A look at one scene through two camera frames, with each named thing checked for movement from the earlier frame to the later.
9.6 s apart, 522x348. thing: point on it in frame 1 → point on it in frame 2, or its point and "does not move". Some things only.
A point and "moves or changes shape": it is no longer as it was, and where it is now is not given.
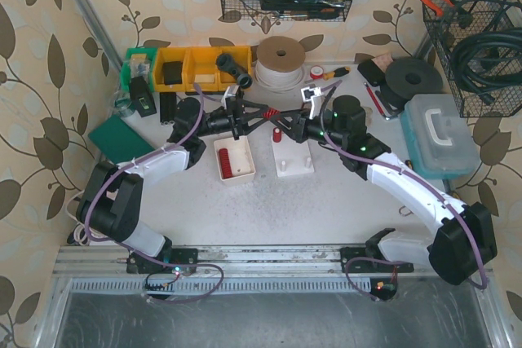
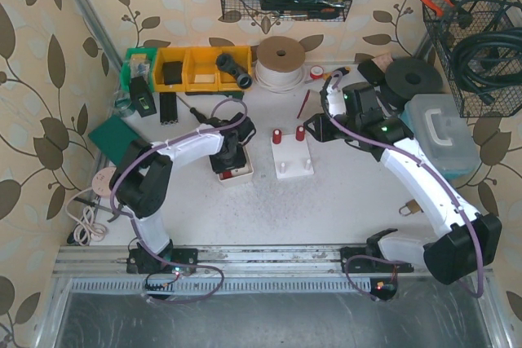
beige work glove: x=369 y=116 moves or changes shape
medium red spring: x=268 y=113 moves or changes shape
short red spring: x=276 y=134 does not move
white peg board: x=292 y=158 does not move
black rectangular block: x=168 y=105 does not move
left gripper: x=235 y=118 → x=228 y=161
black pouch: x=371 y=72 does not move
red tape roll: x=316 y=72 does not move
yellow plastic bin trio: x=196 y=69 does not move
